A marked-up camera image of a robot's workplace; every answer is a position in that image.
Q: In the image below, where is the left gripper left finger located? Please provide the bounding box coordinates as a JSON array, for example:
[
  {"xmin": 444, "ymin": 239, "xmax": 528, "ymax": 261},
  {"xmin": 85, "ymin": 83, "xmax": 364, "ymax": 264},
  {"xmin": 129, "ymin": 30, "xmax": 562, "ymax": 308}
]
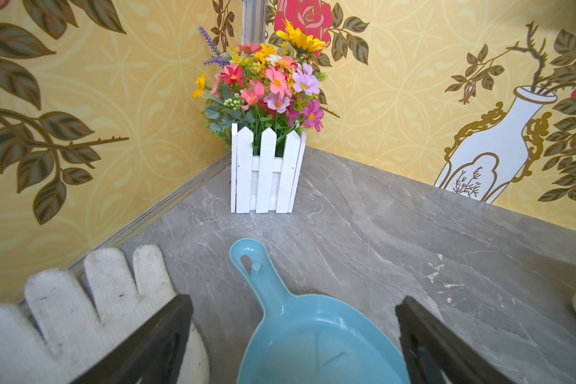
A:
[{"xmin": 74, "ymin": 294, "xmax": 194, "ymax": 383}]

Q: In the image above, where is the white work glove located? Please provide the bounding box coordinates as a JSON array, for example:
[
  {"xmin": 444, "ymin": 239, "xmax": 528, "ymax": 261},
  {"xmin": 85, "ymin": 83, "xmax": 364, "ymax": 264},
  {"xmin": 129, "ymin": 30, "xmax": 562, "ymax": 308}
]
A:
[{"xmin": 0, "ymin": 245, "xmax": 211, "ymax": 383}]

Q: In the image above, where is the flower pot white fence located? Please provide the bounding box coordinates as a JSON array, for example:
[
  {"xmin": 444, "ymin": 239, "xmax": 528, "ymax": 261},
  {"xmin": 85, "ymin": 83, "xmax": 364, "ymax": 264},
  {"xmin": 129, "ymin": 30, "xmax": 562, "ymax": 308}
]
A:
[{"xmin": 194, "ymin": 21, "xmax": 326, "ymax": 214}]

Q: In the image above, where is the light blue dustpan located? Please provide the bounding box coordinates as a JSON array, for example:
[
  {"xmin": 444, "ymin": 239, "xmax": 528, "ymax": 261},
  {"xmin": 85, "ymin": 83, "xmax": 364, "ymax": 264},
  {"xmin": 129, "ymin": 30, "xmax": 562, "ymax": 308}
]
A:
[{"xmin": 230, "ymin": 238, "xmax": 410, "ymax": 383}]

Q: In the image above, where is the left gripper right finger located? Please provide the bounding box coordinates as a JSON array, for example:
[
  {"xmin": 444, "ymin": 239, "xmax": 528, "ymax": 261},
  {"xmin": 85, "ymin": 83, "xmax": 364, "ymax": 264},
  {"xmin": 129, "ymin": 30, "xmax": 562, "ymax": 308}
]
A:
[{"xmin": 395, "ymin": 296, "xmax": 513, "ymax": 384}]

